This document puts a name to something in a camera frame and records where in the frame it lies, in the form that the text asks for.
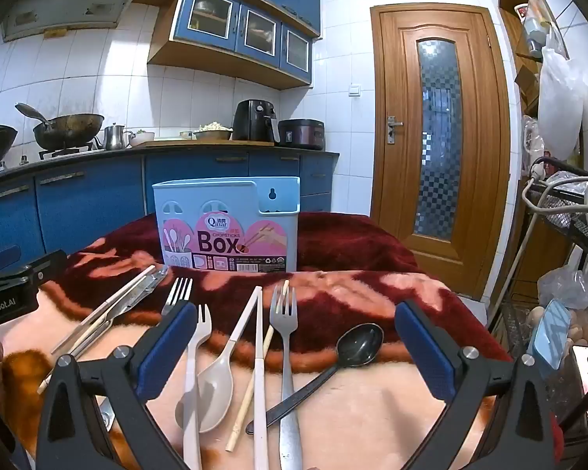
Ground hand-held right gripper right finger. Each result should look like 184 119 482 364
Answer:
394 300 554 470

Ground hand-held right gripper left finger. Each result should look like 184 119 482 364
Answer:
36 301 198 470

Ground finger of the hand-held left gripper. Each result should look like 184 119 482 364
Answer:
0 246 22 277
0 249 68 289

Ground white plastic fork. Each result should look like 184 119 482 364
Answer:
182 304 212 470

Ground beige plastic spoon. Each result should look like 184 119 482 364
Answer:
175 286 263 434

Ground black spoon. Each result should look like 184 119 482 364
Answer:
245 323 384 435

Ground steel table knife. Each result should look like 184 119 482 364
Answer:
66 267 170 358

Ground steel spoon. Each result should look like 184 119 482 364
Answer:
97 396 117 434

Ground wooden chopstick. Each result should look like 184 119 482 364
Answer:
225 280 291 452

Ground light blue utensil holder box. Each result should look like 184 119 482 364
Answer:
152 176 302 273

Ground blue base cabinets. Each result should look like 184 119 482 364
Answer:
0 148 340 277

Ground red patterned blanket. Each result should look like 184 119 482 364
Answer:
0 210 564 470

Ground gas stove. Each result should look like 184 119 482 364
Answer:
0 142 98 177

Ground light blue plastic box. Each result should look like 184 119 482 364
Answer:
532 298 572 371

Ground steel kettle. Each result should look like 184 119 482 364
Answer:
95 123 134 152

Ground metal ladle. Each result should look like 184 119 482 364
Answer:
15 103 54 130

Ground wooden door with glass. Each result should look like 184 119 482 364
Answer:
370 4 511 300

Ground clear plastic bag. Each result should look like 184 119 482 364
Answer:
538 253 588 315

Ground steel basin with food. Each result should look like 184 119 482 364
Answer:
193 124 234 142

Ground black air fryer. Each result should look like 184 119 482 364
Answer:
232 99 278 143

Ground dark rice cooker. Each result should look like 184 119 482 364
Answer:
278 118 325 151

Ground grey range hood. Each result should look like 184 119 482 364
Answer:
0 0 148 42

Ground cardboard box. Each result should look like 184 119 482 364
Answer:
514 65 541 114

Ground white plastic bag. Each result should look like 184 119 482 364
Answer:
538 46 588 160

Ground wooden shelf unit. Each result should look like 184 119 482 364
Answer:
497 0 572 118

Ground black wire rack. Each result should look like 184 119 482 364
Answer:
523 170 588 348

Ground white power strip cable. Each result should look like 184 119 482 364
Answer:
511 155 588 287

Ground blue wall cabinet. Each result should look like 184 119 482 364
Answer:
147 0 321 91

